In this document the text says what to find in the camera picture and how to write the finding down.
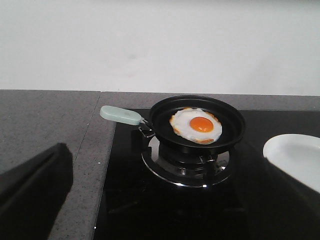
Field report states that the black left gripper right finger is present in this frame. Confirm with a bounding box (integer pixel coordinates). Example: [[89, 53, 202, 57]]
[[247, 154, 320, 240]]

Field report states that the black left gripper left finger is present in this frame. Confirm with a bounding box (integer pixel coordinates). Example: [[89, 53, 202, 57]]
[[0, 143, 73, 240]]

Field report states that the white round plate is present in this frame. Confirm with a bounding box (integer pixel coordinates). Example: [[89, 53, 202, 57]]
[[263, 134, 320, 192]]

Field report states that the fried egg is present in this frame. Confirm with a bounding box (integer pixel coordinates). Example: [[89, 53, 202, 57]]
[[169, 107, 223, 145]]

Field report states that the black frying pan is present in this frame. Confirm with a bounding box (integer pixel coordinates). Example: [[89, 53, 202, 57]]
[[100, 95, 246, 154]]

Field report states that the black glass cooktop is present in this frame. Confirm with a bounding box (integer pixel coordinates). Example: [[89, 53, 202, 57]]
[[93, 110, 320, 240]]

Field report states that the left black gas burner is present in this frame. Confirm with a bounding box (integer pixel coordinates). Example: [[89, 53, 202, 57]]
[[158, 143, 218, 171]]

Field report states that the left black pan support grate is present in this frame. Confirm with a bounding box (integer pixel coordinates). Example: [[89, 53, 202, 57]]
[[137, 126, 236, 188]]

